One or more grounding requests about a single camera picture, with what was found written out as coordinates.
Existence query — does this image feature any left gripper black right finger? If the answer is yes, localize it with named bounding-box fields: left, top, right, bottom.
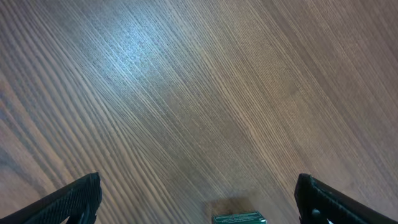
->
left=294, top=173, right=397, bottom=224

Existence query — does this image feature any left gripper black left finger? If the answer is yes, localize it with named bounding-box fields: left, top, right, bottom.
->
left=1, top=172, right=102, bottom=224

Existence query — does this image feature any dark green round-logo box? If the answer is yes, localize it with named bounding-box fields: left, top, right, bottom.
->
left=211, top=211, right=267, bottom=224

